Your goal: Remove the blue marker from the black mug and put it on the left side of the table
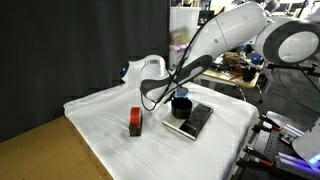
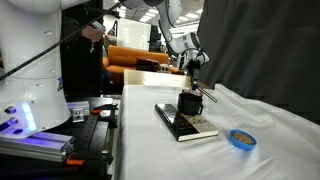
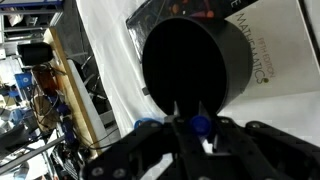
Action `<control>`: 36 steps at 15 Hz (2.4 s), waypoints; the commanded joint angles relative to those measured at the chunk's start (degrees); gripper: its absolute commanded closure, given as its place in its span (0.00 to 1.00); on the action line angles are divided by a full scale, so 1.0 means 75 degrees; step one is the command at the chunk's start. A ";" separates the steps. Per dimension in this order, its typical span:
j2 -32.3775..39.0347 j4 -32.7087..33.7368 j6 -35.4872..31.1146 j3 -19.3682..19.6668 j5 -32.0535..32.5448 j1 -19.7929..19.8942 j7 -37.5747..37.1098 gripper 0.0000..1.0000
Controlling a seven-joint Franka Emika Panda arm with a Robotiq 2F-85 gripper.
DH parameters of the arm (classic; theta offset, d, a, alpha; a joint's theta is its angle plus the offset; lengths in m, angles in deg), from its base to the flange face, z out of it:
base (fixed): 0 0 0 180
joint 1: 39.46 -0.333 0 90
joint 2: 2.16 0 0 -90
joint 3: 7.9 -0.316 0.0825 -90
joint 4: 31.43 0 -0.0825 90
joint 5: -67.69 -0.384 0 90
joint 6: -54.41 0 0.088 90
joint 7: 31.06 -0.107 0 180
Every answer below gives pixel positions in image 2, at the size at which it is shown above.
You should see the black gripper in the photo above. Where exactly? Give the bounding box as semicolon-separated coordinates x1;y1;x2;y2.
185;58;203;92

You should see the blue marker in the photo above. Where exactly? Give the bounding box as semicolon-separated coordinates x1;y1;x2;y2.
192;84;219;104

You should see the black mug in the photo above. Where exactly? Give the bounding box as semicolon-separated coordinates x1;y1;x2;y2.
176;91;205;117

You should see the operator hand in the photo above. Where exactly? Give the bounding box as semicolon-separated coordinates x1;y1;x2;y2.
81;25;106;43

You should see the black hardcover book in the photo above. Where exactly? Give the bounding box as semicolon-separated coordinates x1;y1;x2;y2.
154;103;220;142

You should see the brown wooden table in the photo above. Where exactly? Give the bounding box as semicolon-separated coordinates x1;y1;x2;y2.
123;69;211;90

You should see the dark brown sofa cushion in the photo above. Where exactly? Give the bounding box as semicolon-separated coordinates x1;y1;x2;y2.
134;57;160;72

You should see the black curtain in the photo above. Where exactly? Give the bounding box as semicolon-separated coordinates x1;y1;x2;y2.
196;0;320;125

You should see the blue bowl with grains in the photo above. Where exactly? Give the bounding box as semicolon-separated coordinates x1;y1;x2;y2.
229;129;258;151

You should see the orange sofa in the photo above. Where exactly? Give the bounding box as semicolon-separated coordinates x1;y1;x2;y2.
102;45;185;85

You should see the white tablecloth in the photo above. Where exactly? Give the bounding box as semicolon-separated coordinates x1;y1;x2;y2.
114;83;320;180

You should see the black clamp with orange grip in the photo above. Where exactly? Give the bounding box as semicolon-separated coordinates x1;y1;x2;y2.
90;103;120;130
64;151;114;168

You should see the white handheld controller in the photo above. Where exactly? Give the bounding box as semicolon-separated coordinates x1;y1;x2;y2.
89;20;108;54

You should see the black perforated mounting board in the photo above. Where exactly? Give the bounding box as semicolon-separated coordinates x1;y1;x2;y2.
0;96;120;180

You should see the white wall panel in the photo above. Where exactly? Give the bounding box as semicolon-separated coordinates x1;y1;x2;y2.
118;18;152;52

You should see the small aluminium bracket block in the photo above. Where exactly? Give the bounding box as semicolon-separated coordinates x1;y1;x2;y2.
66;100;91;124

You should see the aluminium extrusion rail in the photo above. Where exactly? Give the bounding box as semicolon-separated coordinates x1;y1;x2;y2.
0;131;75;164

